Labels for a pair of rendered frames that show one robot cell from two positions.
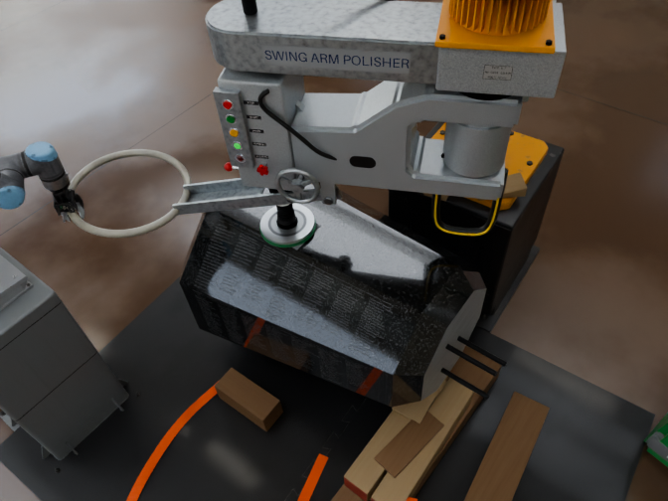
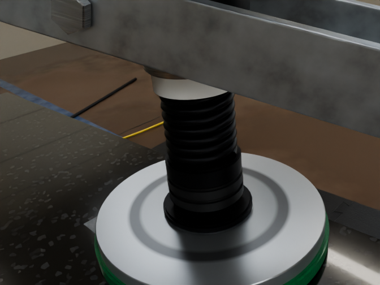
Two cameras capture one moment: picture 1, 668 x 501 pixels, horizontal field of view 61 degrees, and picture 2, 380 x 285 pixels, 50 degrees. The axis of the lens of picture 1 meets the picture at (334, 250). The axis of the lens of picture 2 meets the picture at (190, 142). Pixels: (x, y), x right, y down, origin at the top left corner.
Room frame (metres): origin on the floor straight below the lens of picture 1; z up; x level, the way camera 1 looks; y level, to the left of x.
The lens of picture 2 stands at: (1.87, 0.21, 1.12)
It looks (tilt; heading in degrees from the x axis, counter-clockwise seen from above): 27 degrees down; 189
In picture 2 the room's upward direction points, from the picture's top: 7 degrees counter-clockwise
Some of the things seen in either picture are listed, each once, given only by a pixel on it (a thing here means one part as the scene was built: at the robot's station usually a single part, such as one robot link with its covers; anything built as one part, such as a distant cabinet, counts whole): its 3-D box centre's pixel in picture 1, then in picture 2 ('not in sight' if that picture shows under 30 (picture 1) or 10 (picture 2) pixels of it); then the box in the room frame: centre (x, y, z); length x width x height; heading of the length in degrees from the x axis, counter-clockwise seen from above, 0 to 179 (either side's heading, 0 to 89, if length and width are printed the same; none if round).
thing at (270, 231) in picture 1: (287, 223); (208, 210); (1.55, 0.17, 0.89); 0.21 x 0.21 x 0.01
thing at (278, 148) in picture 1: (293, 124); not in sight; (1.53, 0.09, 1.36); 0.36 x 0.22 x 0.45; 74
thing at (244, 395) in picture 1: (249, 399); not in sight; (1.24, 0.45, 0.07); 0.30 x 0.12 x 0.12; 50
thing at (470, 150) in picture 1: (476, 134); not in sight; (1.37, -0.46, 1.39); 0.19 x 0.19 x 0.20
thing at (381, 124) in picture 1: (388, 140); not in sight; (1.43, -0.20, 1.35); 0.74 x 0.23 x 0.49; 74
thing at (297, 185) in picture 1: (299, 179); not in sight; (1.40, 0.09, 1.24); 0.15 x 0.10 x 0.15; 74
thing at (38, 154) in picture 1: (45, 161); not in sight; (1.64, 1.00, 1.22); 0.10 x 0.09 x 0.12; 109
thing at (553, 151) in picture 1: (467, 218); not in sight; (1.97, -0.69, 0.37); 0.66 x 0.66 x 0.74; 51
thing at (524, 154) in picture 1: (478, 157); not in sight; (1.97, -0.69, 0.76); 0.49 x 0.49 x 0.05; 51
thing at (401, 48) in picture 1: (375, 45); not in sight; (1.45, -0.17, 1.66); 0.96 x 0.25 x 0.17; 74
